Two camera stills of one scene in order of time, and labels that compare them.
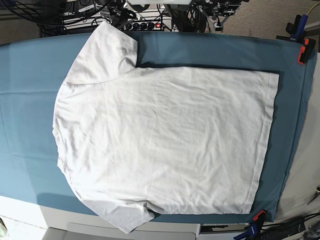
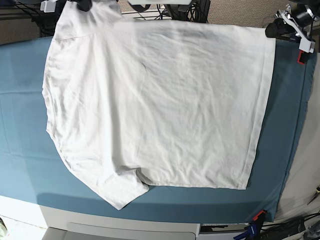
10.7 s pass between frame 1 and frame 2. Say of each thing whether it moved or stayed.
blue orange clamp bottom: stayed
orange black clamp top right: stayed
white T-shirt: moved
